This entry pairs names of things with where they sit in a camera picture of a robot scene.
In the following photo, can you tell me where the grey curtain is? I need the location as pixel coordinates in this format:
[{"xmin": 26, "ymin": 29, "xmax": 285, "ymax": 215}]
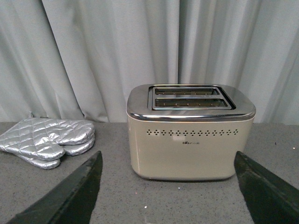
[{"xmin": 0, "ymin": 0, "xmax": 299, "ymax": 125}]

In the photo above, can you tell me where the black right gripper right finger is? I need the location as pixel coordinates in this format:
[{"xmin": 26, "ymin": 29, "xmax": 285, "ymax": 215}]
[{"xmin": 235, "ymin": 151, "xmax": 299, "ymax": 224}]

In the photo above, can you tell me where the lower silver quilted oven mitt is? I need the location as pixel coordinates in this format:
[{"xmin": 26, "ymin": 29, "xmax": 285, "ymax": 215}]
[{"xmin": 18, "ymin": 135, "xmax": 95, "ymax": 170}]

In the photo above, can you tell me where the silver quilted oven mitt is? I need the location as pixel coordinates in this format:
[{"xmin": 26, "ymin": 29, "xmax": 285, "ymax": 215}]
[
  {"xmin": 18, "ymin": 135, "xmax": 95, "ymax": 170},
  {"xmin": 0, "ymin": 117, "xmax": 94, "ymax": 161}
]

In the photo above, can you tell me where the upper silver quilted oven mitt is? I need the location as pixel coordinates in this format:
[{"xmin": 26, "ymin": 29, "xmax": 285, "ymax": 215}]
[{"xmin": 0, "ymin": 117, "xmax": 94, "ymax": 161}]

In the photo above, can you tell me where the cream toaster with chrome top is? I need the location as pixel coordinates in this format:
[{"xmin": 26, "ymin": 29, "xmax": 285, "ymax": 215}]
[{"xmin": 127, "ymin": 84, "xmax": 256, "ymax": 181}]

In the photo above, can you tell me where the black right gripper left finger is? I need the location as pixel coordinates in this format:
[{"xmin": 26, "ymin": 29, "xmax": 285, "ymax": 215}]
[{"xmin": 8, "ymin": 151, "xmax": 103, "ymax": 224}]

